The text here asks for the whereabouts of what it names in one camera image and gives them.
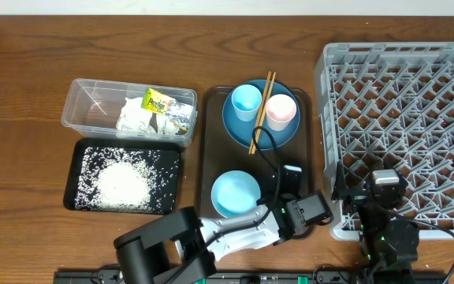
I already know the light blue rice bowl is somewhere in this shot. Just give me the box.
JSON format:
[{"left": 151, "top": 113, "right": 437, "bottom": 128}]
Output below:
[{"left": 210, "top": 170, "right": 261, "bottom": 218}]

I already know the light blue cup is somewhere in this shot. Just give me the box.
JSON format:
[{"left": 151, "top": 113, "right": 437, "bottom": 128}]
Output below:
[{"left": 231, "top": 84, "right": 262, "bottom": 121}]

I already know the green yellow snack wrapper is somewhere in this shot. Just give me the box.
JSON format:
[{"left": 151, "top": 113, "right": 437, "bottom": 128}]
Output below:
[{"left": 141, "top": 88, "right": 192, "bottom": 135}]

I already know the white tissue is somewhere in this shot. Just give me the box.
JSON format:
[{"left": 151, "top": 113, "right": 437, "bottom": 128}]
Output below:
[{"left": 116, "top": 97, "right": 180, "bottom": 135}]

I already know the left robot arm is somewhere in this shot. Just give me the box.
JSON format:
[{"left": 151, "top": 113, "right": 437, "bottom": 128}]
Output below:
[{"left": 113, "top": 165, "right": 296, "bottom": 283}]

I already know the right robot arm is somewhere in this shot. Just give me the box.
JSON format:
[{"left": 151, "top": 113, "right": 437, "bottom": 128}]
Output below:
[{"left": 332, "top": 162, "right": 419, "bottom": 283}]

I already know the grey dishwasher rack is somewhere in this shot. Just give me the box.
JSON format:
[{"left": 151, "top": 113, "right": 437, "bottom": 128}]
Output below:
[{"left": 314, "top": 42, "right": 454, "bottom": 240}]

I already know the pink cup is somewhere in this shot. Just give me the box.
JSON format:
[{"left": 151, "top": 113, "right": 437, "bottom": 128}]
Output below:
[{"left": 266, "top": 94, "right": 297, "bottom": 131}]

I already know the brown serving tray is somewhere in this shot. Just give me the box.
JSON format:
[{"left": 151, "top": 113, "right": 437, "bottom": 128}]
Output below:
[{"left": 195, "top": 87, "right": 315, "bottom": 218}]

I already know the right wooden chopstick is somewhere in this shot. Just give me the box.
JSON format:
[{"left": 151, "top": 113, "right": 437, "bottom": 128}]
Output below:
[{"left": 252, "top": 72, "right": 276, "bottom": 154}]

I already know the clear plastic bin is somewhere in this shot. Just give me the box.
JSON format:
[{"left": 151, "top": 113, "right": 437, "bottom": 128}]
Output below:
[{"left": 61, "top": 79, "right": 197, "bottom": 147}]

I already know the white rice pile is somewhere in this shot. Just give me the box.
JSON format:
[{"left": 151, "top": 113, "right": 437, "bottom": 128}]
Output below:
[{"left": 75, "top": 146, "right": 179, "bottom": 212}]

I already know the black plastic tray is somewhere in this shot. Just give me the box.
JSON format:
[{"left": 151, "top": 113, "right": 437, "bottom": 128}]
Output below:
[{"left": 62, "top": 136, "right": 182, "bottom": 216}]

